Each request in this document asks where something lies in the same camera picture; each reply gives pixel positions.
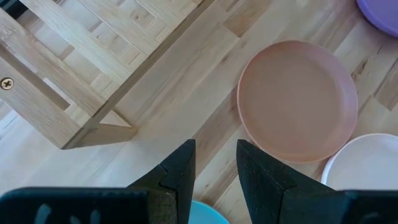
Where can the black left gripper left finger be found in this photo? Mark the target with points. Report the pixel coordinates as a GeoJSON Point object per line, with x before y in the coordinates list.
{"type": "Point", "coordinates": [168, 186]}

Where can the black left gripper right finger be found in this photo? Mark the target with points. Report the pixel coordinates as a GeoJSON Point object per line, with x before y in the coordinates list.
{"type": "Point", "coordinates": [267, 193]}

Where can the teal plate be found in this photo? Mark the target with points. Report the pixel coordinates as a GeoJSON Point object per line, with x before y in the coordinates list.
{"type": "Point", "coordinates": [205, 214]}

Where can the slatted wooden shelf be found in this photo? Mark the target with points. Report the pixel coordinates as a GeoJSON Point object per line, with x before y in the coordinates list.
{"type": "Point", "coordinates": [77, 40]}

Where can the purple plate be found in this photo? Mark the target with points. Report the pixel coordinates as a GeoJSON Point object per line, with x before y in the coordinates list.
{"type": "Point", "coordinates": [381, 14]}

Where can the terracotta brown plate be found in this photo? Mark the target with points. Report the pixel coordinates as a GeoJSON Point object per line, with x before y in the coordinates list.
{"type": "Point", "coordinates": [297, 102]}

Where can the peach plate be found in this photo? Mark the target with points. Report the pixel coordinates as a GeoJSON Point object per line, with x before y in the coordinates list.
{"type": "Point", "coordinates": [367, 161]}

